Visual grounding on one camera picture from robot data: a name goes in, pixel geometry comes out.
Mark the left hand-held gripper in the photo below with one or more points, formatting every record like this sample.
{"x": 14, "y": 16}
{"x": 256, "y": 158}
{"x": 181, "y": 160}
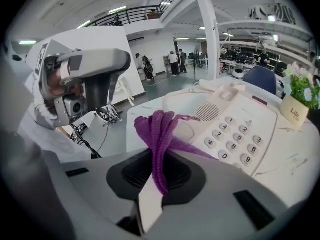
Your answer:
{"x": 41, "y": 56}

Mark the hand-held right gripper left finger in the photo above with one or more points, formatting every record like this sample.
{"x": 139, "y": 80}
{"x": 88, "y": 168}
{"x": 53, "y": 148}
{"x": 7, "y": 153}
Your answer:
{"x": 100, "y": 184}

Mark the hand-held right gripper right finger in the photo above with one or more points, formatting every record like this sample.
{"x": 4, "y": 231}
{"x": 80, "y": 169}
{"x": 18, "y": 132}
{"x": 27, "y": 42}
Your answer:
{"x": 220, "y": 196}

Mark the purple knitted cloth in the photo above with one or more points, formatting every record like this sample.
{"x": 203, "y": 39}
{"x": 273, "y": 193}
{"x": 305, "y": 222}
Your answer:
{"x": 160, "y": 134}

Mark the person's left hand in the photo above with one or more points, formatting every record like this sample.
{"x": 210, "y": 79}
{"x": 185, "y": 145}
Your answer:
{"x": 62, "y": 86}

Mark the black white wearable rig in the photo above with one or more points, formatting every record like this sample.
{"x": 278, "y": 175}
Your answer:
{"x": 107, "y": 115}

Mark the black balcony railing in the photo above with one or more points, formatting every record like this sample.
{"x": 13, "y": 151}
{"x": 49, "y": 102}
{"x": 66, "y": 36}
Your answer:
{"x": 140, "y": 12}

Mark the black standing fan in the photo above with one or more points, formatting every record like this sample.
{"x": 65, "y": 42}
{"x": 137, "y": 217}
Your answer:
{"x": 196, "y": 52}

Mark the white pot of artificial flowers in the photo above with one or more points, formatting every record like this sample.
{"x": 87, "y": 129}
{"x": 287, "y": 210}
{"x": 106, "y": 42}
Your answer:
{"x": 295, "y": 114}

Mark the blue office chair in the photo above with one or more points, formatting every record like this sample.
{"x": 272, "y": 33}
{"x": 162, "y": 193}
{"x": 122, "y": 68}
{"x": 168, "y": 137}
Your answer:
{"x": 260, "y": 79}

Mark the white round device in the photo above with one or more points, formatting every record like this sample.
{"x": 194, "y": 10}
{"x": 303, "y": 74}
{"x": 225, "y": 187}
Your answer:
{"x": 238, "y": 72}

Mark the rows of black shelf gear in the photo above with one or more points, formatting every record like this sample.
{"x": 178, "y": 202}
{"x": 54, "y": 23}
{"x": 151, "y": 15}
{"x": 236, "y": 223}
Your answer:
{"x": 246, "y": 55}

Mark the white shelving rack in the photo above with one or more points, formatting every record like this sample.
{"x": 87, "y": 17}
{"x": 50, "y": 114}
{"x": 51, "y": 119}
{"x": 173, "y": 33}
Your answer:
{"x": 250, "y": 22}

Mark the black white striped shell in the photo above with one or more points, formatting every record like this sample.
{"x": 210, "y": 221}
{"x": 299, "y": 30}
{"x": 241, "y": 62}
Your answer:
{"x": 258, "y": 12}
{"x": 285, "y": 14}

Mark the grey gripper fisheye camera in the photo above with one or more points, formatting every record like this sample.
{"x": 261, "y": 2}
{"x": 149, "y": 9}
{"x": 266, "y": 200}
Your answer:
{"x": 75, "y": 107}

